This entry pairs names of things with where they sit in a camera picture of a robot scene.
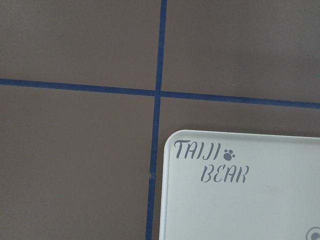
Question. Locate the white rectangular bear plate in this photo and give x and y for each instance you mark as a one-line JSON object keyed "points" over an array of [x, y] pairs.
{"points": [[239, 186]]}

